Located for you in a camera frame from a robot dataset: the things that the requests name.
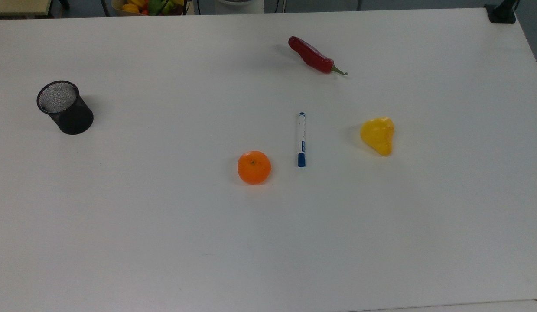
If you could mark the red chili pepper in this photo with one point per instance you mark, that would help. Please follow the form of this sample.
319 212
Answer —
311 56

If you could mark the orange mandarin fruit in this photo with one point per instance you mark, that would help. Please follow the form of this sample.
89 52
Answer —
254 168

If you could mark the tan wooden table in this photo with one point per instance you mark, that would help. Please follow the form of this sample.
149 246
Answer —
17 6

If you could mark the yellow bell pepper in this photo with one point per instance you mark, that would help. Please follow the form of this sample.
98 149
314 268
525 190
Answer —
379 134

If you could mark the basket of toy fruit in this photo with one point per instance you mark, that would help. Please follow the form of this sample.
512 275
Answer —
151 6

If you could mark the black mesh pen cup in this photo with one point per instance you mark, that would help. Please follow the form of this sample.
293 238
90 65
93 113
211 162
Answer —
73 119

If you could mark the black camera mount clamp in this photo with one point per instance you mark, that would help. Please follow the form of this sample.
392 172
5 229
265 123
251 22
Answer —
502 15

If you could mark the blue and white marker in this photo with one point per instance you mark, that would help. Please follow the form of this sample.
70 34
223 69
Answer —
301 138

